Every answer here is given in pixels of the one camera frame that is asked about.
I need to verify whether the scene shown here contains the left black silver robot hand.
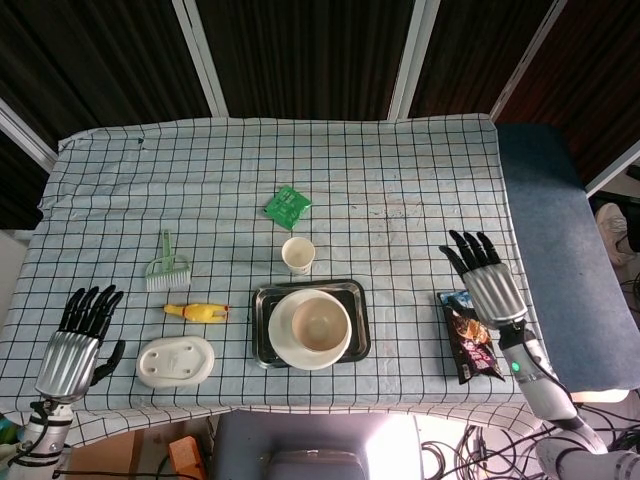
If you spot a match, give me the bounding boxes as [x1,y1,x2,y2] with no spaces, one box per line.
[34,284,127,404]

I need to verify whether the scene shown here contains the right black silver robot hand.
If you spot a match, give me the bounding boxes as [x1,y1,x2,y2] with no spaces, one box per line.
[438,229,529,330]

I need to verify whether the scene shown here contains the beige bowl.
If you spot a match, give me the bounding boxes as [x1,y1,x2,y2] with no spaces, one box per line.
[291,298,351,354]

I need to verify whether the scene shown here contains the white paper plate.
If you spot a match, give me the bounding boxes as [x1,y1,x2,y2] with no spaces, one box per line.
[268,288,352,371]

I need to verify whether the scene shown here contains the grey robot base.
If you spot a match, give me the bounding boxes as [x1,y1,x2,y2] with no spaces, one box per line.
[209,408,425,480]

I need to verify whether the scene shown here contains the stainless steel tray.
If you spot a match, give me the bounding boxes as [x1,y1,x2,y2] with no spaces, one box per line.
[251,278,371,370]

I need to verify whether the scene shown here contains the white paper cup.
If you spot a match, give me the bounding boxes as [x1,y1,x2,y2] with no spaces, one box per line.
[281,236,316,277]

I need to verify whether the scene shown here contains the dark snack bag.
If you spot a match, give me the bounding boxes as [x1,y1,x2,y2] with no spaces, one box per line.
[437,290,506,385]

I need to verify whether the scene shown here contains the blue padded bench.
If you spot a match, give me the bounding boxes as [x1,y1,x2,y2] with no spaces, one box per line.
[494,122,632,395]

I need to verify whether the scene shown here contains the green brush white bristles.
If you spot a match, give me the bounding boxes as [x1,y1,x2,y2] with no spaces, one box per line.
[145,228,193,293]

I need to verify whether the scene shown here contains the white sneaker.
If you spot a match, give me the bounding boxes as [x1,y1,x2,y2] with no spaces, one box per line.
[594,202,637,267]

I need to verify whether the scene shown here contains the yellow rubber chicken toy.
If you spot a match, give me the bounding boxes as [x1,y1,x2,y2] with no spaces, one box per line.
[163,301,233,326]

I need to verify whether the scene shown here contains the orange block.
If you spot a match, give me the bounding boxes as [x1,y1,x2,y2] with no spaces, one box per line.
[167,435,205,480]

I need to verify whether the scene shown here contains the green foil packet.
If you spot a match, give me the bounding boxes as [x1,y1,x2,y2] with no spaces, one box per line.
[260,185,313,231]

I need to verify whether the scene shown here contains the checked blue tablecloth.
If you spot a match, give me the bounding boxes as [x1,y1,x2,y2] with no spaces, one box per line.
[0,113,545,447]

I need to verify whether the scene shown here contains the dark brown curtain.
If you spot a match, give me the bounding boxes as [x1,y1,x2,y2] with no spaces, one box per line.
[0,0,640,231]

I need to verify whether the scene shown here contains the white frame post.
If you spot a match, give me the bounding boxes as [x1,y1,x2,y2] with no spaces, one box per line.
[388,0,442,121]
[0,97,59,165]
[584,148,640,197]
[489,0,570,122]
[172,0,230,118]

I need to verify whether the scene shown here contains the black floor cable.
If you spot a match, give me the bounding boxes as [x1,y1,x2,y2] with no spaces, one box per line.
[574,394,640,456]
[422,424,506,480]

